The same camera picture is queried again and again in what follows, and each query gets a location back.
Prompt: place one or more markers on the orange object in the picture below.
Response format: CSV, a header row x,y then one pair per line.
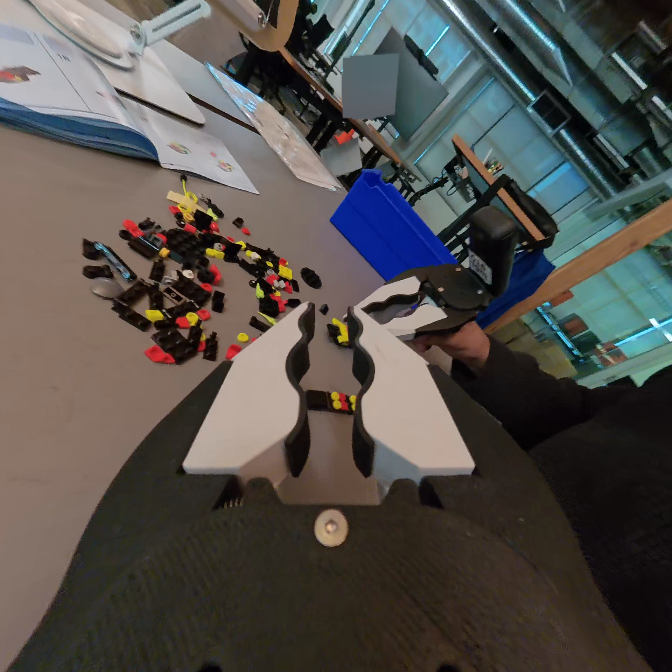
x,y
345,137

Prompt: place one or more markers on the person's right hand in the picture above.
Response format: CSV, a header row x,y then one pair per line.
x,y
462,344

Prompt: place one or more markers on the pile of lego pieces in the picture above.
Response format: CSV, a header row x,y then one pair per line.
x,y
183,246

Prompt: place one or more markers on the grey monitor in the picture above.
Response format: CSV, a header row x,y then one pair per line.
x,y
420,89

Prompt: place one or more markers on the white board pad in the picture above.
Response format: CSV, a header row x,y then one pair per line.
x,y
157,89

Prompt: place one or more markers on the blue cloth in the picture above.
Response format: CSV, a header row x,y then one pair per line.
x,y
525,283

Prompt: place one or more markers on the dark wooden-top table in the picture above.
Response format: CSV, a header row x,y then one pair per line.
x,y
325,94

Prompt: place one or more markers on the curved wooden panel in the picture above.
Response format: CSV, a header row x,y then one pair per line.
x,y
278,26

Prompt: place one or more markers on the clear plastic bag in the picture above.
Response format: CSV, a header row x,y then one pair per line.
x,y
283,136

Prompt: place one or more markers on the black round lego plate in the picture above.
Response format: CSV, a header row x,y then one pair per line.
x,y
311,278

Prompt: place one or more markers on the wooden-top desk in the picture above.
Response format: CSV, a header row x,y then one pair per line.
x,y
488,178

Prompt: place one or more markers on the silver air duct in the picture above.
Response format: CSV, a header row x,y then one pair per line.
x,y
504,31

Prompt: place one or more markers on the wooden post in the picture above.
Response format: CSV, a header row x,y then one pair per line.
x,y
593,257

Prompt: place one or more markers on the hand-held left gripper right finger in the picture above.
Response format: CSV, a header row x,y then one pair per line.
x,y
414,420

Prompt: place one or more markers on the blue plastic bin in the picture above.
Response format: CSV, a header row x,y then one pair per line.
x,y
388,225

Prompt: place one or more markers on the white magnifier lamp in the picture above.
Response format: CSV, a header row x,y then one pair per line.
x,y
168,23

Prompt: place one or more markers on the yellow wedge lego assembly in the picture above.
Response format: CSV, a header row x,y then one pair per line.
x,y
341,330

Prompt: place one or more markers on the lego instruction booklet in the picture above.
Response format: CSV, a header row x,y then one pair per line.
x,y
63,89

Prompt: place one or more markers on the person's right forearm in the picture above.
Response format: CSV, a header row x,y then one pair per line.
x,y
525,388

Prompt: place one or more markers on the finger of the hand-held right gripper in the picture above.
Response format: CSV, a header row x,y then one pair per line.
x,y
396,287
420,321

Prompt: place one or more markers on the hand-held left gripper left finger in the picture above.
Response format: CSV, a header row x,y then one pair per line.
x,y
252,409

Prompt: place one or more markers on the long black lego strip assembly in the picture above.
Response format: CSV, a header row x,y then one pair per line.
x,y
336,401

